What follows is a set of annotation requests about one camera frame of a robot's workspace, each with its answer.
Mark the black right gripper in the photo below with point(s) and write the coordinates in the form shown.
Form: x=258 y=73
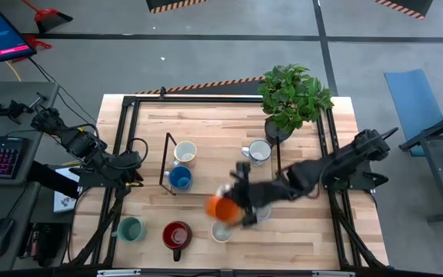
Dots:
x=260 y=192

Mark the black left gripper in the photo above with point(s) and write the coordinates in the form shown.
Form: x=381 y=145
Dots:
x=121 y=165

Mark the orange and white mug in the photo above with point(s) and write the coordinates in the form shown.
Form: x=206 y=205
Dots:
x=223 y=209

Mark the yellow white patterned mug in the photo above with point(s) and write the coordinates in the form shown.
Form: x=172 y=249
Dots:
x=221 y=232

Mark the glossy blue mug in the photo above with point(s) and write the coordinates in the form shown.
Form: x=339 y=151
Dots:
x=180 y=179

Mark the grey green mug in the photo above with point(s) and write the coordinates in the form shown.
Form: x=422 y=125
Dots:
x=131 y=229

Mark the pink white patterned mug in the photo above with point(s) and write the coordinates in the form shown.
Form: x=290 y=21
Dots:
x=185 y=152

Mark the white mug dark blue rim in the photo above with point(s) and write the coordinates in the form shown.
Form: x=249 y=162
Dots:
x=260 y=152

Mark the black mug red inside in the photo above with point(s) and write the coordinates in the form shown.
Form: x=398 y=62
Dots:
x=176 y=235

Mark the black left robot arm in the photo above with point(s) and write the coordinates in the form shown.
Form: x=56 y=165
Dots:
x=79 y=144

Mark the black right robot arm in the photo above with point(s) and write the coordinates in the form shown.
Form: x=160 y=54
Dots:
x=344 y=157

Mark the white printed booklet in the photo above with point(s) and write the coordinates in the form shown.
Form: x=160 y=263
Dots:
x=62 y=200

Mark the black elongated object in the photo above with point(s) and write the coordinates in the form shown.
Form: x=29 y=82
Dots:
x=48 y=179

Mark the black equipment box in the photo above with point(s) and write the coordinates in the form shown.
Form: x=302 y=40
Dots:
x=46 y=242

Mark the black hazard striped mat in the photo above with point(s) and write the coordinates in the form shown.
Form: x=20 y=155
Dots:
x=225 y=90
x=160 y=3
x=417 y=4

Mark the potted green plant black pot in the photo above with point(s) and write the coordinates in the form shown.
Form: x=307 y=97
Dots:
x=290 y=96

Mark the black computer mouse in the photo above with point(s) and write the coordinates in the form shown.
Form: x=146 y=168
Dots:
x=0 y=234

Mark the red plastic broom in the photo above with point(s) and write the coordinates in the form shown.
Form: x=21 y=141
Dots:
x=37 y=41

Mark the blue floor mat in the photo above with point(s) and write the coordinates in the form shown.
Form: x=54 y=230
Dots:
x=414 y=104

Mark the wooden shelf rack black frame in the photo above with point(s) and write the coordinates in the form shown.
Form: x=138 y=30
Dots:
x=214 y=169

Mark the black metal rig frame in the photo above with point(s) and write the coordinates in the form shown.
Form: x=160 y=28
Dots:
x=128 y=101

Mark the silver metal bracket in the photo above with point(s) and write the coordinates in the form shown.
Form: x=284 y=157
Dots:
x=117 y=273
x=333 y=274

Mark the black clamp mount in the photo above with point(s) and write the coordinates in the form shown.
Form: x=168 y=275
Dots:
x=12 y=109

